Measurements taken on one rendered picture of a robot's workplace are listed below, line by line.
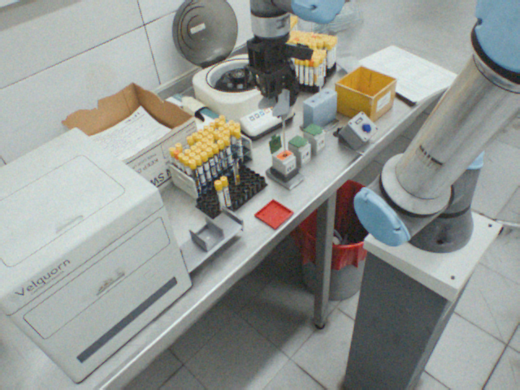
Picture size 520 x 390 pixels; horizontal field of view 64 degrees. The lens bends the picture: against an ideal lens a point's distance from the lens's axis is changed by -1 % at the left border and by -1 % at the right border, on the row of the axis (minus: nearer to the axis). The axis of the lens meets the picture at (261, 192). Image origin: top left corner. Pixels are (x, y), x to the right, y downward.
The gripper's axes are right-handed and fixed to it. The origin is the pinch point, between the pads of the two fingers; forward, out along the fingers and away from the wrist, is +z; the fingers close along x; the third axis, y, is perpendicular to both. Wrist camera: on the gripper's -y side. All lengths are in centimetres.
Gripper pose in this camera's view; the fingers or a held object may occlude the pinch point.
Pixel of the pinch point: (283, 113)
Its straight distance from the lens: 98.1
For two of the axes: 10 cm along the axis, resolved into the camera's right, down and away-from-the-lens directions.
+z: 0.7, 7.0, 7.1
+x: 7.0, 4.7, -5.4
